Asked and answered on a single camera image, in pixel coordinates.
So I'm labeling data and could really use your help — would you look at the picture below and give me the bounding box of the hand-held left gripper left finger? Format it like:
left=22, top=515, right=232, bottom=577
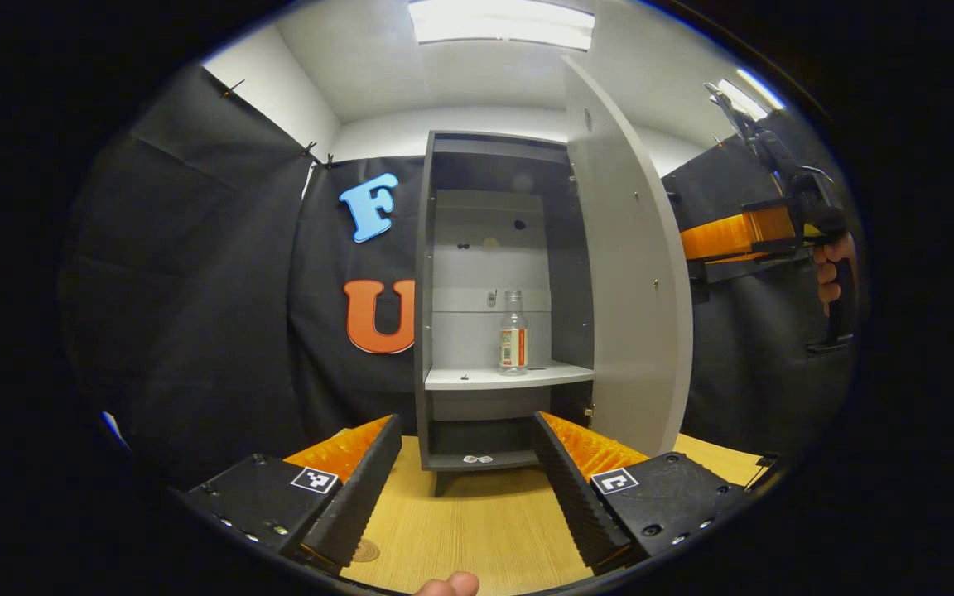
left=179, top=414, right=404, bottom=572

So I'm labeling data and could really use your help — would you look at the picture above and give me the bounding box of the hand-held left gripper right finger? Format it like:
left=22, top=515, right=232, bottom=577
left=532, top=410, right=751, bottom=576

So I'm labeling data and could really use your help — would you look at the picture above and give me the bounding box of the beige cabinet door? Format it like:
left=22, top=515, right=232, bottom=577
left=561, top=56, right=695, bottom=458

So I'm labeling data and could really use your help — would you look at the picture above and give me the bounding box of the grey cabinet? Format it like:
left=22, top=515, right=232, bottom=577
left=413, top=130, right=595, bottom=497

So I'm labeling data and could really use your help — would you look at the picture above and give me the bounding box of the clear bottle with red label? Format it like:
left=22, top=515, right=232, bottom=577
left=499, top=290, right=529, bottom=377

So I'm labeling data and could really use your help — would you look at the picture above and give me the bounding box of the small ceiling light panel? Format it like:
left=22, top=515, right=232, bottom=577
left=705, top=68, right=786, bottom=121

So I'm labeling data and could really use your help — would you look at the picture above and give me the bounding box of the black backdrop cloth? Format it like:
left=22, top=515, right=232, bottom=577
left=59, top=62, right=867, bottom=489

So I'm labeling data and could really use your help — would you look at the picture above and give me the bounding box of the long ceiling light panel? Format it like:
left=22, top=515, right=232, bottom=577
left=408, top=0, right=595, bottom=52

